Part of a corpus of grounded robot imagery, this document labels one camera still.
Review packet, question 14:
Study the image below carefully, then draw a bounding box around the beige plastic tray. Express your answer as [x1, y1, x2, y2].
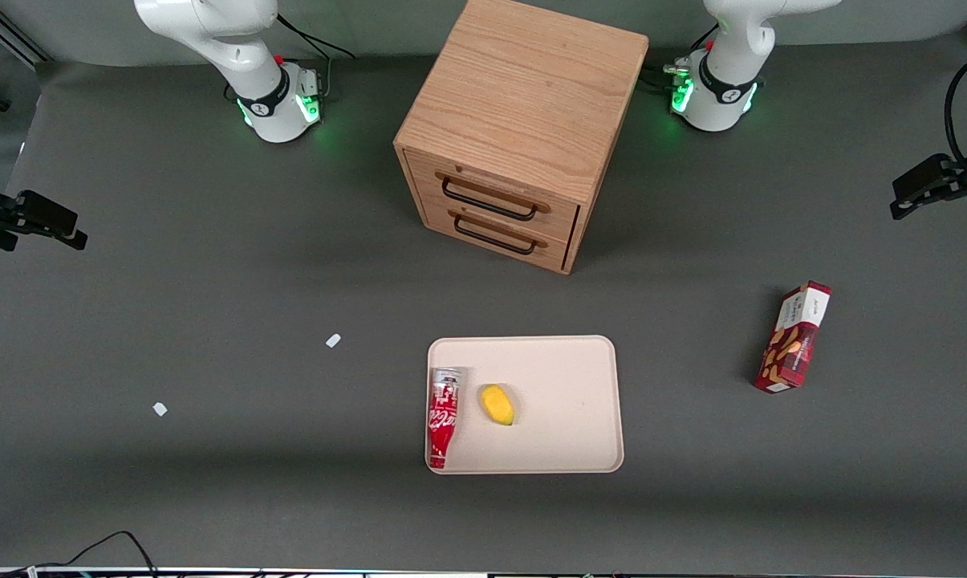
[425, 335, 625, 475]

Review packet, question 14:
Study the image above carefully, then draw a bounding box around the red cookie box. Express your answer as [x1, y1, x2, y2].
[753, 280, 834, 395]

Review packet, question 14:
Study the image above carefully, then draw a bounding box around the wooden drawer front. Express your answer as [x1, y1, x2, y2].
[405, 148, 582, 242]
[421, 199, 574, 271]

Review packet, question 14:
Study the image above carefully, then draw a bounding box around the yellow mango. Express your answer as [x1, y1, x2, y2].
[480, 384, 517, 428]

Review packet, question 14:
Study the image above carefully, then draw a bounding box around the red cola bottle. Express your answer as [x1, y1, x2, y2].
[427, 367, 462, 470]

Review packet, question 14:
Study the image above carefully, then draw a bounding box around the wooden drawer cabinet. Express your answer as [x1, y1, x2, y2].
[393, 0, 651, 276]

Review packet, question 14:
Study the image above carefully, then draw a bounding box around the black metal drawer handle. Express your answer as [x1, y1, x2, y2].
[453, 214, 539, 257]
[441, 177, 542, 222]

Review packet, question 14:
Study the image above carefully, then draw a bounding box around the black arm base cable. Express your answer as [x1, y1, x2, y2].
[275, 14, 356, 62]

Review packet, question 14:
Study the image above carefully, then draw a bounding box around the black clamp mount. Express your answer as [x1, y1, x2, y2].
[0, 164, 89, 253]
[889, 151, 967, 222]

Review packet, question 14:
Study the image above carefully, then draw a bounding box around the thin black cable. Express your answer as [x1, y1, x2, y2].
[0, 530, 160, 578]

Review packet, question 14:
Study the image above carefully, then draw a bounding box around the aluminium frame profile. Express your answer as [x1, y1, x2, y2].
[0, 0, 52, 67]

